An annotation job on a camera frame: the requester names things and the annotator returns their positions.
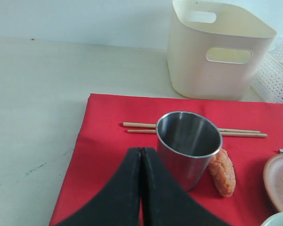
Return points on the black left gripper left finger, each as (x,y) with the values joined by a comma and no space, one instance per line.
(118,202)

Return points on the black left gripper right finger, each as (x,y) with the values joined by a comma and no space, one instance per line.
(164,202)

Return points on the orange fried food piece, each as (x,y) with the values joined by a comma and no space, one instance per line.
(222,171)

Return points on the red table cloth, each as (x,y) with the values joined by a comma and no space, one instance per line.
(102,143)

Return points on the stainless steel cup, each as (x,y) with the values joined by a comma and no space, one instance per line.
(186,144)

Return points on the upper wooden chopstick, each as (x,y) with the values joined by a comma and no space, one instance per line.
(153,126)

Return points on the brown wooden plate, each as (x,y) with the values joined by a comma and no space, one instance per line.
(273,181)

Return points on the pale green ceramic bowl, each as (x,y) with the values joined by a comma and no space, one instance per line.
(274,220)

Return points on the white woven plastic basket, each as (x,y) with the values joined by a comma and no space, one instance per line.
(268,80)

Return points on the cream plastic tub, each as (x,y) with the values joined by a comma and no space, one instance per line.
(214,49)

